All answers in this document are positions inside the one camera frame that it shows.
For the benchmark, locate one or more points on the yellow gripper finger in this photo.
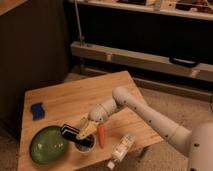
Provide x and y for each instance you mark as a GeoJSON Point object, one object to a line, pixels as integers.
{"type": "Point", "coordinates": [83, 134]}
{"type": "Point", "coordinates": [82, 122]}

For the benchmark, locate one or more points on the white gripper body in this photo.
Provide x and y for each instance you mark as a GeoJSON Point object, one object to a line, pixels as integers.
{"type": "Point", "coordinates": [90, 126]}

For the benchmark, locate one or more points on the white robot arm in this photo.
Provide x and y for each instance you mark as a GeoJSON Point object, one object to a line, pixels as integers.
{"type": "Point", "coordinates": [196, 145]}

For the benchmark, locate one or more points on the white ceramic cup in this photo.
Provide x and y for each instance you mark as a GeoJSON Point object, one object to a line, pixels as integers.
{"type": "Point", "coordinates": [84, 150]}

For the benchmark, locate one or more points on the orange carrot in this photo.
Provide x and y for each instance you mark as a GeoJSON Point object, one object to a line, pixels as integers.
{"type": "Point", "coordinates": [101, 135]}

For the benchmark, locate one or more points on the white plastic bottle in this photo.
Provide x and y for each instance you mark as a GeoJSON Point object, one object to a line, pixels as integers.
{"type": "Point", "coordinates": [121, 150]}

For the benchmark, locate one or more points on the blue sponge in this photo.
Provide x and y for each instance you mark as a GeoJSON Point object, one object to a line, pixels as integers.
{"type": "Point", "coordinates": [37, 111]}

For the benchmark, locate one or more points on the grey long case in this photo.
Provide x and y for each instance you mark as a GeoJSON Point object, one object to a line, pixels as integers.
{"type": "Point", "coordinates": [141, 60]}

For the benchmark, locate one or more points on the metal pole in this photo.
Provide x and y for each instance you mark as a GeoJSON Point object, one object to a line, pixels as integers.
{"type": "Point", "coordinates": [81, 37]}

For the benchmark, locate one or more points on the wooden shelf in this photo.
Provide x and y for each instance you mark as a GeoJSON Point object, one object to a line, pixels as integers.
{"type": "Point", "coordinates": [141, 8]}

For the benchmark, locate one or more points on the black case handle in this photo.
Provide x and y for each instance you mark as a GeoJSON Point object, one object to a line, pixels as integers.
{"type": "Point", "coordinates": [184, 63]}

